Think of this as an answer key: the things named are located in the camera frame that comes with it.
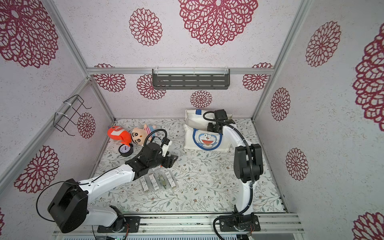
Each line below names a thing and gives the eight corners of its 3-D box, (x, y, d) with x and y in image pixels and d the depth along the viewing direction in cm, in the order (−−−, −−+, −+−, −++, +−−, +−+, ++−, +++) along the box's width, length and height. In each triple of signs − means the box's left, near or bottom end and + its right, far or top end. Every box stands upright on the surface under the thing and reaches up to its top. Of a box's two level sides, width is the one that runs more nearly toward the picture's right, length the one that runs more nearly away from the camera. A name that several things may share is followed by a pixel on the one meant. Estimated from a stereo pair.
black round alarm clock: (119, 156, 101) (116, 153, 98) (122, 146, 106) (120, 143, 103) (131, 156, 101) (129, 153, 98) (134, 146, 106) (132, 143, 103)
